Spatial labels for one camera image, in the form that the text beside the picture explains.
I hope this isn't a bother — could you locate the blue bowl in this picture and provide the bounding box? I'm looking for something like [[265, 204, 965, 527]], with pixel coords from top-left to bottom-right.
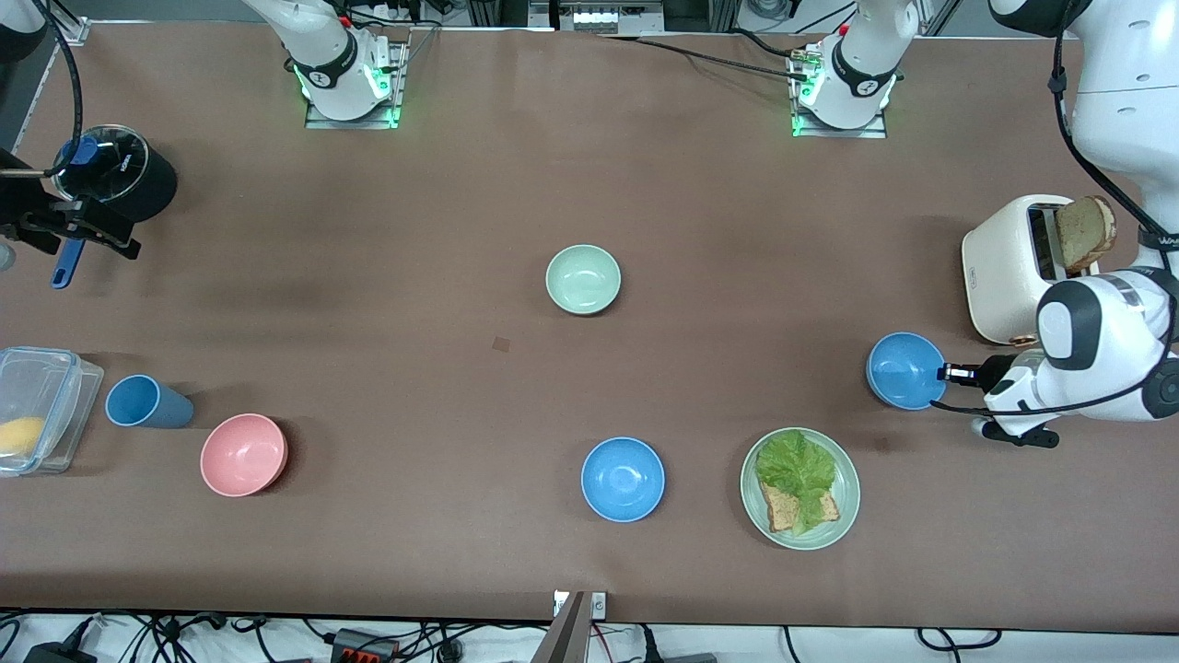
[[866, 331, 948, 412], [580, 436, 666, 524]]

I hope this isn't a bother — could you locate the green bowl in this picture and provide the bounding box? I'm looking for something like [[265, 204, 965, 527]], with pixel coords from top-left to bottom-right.
[[545, 244, 622, 316]]

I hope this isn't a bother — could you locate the pink bowl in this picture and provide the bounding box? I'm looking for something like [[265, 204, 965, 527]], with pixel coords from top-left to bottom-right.
[[200, 413, 289, 498]]

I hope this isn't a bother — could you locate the glass lid with blue knob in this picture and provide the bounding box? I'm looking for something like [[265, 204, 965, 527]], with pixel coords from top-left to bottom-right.
[[53, 124, 150, 204]]

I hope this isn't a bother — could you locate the white toaster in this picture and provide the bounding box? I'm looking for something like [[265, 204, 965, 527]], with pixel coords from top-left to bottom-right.
[[962, 193, 1106, 348]]

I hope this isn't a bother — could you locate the clear plastic container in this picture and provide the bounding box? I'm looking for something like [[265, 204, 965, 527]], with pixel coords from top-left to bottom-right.
[[0, 346, 105, 477]]

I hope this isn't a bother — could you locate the toasted bread slice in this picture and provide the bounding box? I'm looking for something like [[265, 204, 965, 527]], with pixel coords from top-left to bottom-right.
[[1056, 195, 1117, 274]]

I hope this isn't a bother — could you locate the blue cup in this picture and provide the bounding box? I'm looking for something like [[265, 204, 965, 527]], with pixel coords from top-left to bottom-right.
[[105, 374, 195, 431]]

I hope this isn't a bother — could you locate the green plate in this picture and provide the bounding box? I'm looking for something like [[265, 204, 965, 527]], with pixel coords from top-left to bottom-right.
[[740, 427, 861, 552]]

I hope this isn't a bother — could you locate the green lettuce leaf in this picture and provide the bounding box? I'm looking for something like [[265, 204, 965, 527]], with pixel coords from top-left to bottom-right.
[[755, 429, 837, 539]]

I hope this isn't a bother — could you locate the yellow lemon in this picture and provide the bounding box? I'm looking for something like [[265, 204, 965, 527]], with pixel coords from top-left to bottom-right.
[[0, 417, 47, 458]]

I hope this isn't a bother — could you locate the brown bread slice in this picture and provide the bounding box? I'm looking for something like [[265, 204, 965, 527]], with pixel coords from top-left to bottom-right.
[[761, 479, 841, 533]]

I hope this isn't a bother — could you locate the grey metal pole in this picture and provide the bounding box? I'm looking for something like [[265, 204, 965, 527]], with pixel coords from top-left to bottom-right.
[[532, 591, 587, 663]]

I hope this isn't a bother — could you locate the black and red power strip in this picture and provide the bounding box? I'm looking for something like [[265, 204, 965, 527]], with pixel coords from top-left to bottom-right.
[[332, 628, 402, 663]]

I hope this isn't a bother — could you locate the grey electronics box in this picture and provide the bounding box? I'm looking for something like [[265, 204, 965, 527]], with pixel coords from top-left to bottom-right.
[[530, 0, 669, 33]]

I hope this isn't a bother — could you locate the black pot with blue handle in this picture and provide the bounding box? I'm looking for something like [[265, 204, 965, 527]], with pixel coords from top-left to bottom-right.
[[51, 124, 178, 289]]

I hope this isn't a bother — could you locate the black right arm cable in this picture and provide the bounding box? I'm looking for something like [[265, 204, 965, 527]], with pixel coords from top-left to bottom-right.
[[32, 0, 86, 176]]

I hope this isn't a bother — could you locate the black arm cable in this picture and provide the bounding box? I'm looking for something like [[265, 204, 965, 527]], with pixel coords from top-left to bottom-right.
[[32, 0, 86, 176], [928, 18, 1179, 415]]

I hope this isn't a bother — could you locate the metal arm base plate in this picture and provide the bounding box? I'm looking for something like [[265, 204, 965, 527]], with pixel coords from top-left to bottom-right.
[[790, 46, 890, 139], [304, 37, 411, 130]]

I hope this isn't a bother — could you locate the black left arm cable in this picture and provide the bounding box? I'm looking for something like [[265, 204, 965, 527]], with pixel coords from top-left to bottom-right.
[[928, 18, 1179, 415]]

